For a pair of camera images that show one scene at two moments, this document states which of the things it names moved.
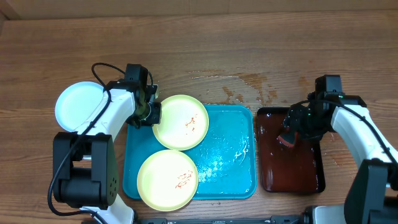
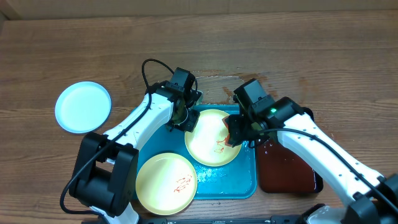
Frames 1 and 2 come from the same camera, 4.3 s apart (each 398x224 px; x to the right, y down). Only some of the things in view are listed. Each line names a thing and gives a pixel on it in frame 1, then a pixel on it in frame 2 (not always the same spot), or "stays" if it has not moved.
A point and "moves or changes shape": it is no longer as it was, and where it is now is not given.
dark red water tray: [282, 168] stays
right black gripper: [296, 123] -> [234, 132]
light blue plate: [76, 102] stays
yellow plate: [184, 123] moves or changes shape
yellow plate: [167, 180] stays
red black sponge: [289, 139] moves or changes shape
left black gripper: [155, 117] -> [189, 126]
